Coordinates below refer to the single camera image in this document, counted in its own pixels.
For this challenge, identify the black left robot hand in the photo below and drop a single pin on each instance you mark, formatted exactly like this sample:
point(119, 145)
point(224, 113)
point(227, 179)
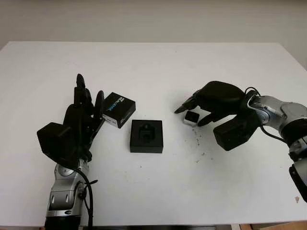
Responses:
point(78, 119)

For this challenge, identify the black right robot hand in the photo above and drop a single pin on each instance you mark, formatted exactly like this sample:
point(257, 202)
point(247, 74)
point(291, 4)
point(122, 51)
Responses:
point(219, 95)

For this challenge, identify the small silver depth camera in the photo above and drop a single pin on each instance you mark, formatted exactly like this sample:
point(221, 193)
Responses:
point(191, 117)

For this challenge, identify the black RealSense box lid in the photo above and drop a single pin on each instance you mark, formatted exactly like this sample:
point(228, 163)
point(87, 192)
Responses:
point(120, 107)

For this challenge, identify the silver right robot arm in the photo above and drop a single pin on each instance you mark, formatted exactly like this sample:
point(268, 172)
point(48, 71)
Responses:
point(285, 115)

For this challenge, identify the black box base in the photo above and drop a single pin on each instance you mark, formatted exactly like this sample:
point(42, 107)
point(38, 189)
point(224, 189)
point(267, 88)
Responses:
point(146, 136)

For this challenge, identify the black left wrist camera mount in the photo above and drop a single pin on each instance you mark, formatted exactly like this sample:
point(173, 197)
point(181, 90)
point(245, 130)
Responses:
point(54, 141)

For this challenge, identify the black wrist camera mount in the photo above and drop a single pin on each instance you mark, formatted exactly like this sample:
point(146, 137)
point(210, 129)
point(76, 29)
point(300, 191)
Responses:
point(236, 131)
point(54, 141)

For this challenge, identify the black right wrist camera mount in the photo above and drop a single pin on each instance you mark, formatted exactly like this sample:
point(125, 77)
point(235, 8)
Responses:
point(236, 131)

